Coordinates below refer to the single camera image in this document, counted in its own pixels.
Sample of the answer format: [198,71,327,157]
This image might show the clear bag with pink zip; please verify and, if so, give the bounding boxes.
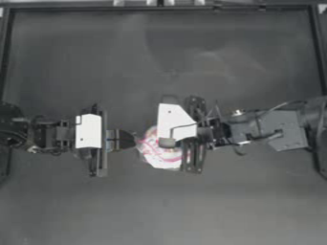
[134,124,194,171]

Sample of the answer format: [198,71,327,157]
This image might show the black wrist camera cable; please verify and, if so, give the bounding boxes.
[168,100,222,139]

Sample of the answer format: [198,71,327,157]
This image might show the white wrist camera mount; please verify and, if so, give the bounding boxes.
[156,102,199,144]
[75,113,104,149]

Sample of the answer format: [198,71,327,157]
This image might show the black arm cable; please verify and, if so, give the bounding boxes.
[254,100,310,120]

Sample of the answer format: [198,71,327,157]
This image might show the black table frame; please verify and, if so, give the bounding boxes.
[0,0,327,183]

